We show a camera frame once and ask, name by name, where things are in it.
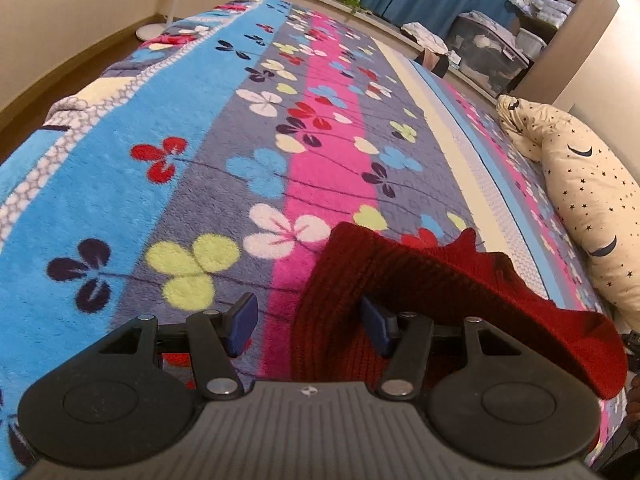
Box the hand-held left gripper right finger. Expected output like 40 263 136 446
359 295 527 402

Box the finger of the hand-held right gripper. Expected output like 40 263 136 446
621 329 640 362

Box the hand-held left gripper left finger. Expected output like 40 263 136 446
92 291 259 402

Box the red knitted sweater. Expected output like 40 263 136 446
291 222 629 401

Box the chair with dark clothes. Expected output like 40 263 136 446
421 50 452 79

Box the pile of light clothes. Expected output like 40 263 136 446
401 22 449 55

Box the floral striped blanket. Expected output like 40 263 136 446
0 0 632 476

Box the cream star-print pillow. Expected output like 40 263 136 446
495 94 640 317

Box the large clear storage box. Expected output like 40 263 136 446
444 10 531 99

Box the small white storage bin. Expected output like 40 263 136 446
516 27 547 62

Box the white standing fan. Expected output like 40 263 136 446
136 0 195 42

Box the wooden shelf unit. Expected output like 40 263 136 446
505 0 621 101

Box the stack of white boxes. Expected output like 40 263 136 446
507 0 575 27

